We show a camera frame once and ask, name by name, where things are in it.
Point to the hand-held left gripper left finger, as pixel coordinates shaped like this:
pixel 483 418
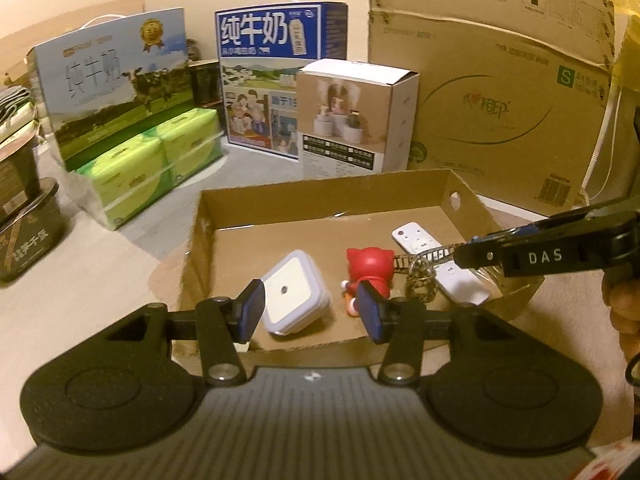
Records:
pixel 252 305

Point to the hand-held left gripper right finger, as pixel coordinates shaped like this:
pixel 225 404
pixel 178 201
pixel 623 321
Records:
pixel 372 310

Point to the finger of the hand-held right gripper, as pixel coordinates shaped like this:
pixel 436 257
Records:
pixel 520 230
pixel 477 256

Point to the white remote control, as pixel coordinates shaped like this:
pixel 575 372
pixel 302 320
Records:
pixel 460 282

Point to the white square night light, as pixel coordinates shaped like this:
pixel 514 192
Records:
pixel 295 290

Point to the red toy figure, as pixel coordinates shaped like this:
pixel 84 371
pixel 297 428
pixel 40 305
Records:
pixel 370 265

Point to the shallow cardboard tray box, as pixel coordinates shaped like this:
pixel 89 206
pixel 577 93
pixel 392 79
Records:
pixel 310 200

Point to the person's right hand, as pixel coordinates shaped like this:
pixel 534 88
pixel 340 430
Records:
pixel 622 310

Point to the large brown cardboard box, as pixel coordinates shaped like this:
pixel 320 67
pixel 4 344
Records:
pixel 490 125

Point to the beige brown patterned mat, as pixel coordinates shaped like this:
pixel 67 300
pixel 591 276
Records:
pixel 125 255

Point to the green tissue pack bundle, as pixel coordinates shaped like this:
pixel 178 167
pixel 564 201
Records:
pixel 140 170

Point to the white humidifier box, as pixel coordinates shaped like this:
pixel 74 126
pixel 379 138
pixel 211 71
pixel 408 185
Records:
pixel 350 125

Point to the black container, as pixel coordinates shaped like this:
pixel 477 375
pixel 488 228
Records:
pixel 205 85

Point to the black instant noodle bowl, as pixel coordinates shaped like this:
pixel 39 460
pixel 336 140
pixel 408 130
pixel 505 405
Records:
pixel 15 180
pixel 30 240

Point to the dark blue milk carton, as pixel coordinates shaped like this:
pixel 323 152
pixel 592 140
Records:
pixel 250 70

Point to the cow print milk carton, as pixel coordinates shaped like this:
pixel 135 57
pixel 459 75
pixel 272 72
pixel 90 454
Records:
pixel 100 85

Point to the grey white striped bag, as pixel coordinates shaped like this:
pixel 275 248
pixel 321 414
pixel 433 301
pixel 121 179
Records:
pixel 15 110

